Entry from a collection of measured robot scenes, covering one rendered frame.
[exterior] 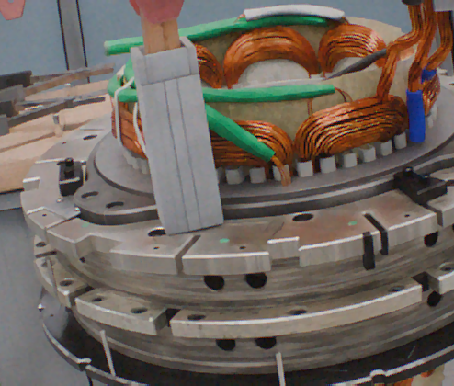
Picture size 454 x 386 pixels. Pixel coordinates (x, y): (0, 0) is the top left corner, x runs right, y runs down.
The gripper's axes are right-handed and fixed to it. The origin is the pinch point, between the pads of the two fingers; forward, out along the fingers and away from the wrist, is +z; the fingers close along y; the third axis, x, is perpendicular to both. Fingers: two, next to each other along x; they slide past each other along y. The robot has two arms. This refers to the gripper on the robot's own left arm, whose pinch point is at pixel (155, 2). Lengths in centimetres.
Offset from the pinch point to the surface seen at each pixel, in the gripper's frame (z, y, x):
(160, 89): 4.0, 1.6, -0.7
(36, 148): 17.2, -28.0, -3.0
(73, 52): 73, -223, 38
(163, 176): 8.2, 1.9, -1.2
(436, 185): 9.9, 6.9, 10.9
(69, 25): 65, -224, 38
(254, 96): 6.1, 0.1, 4.3
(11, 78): 16.1, -43.4, -2.3
